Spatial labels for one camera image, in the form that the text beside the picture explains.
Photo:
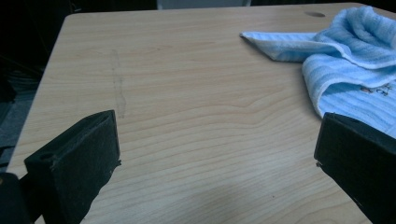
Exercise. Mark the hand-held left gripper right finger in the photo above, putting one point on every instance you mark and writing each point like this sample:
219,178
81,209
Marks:
358,155

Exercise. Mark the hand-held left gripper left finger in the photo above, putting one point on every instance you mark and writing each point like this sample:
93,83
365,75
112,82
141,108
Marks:
79,161

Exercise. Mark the light blue striped towel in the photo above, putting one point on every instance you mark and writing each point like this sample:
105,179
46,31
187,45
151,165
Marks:
348,59

